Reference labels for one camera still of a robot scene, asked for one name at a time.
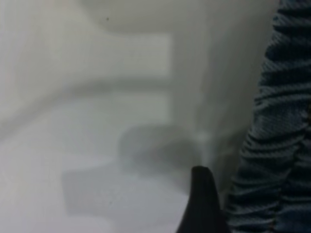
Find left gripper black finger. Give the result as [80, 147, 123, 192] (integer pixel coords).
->
[176, 166, 230, 233]

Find blue denim jeans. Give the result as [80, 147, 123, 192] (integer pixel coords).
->
[225, 0, 311, 233]

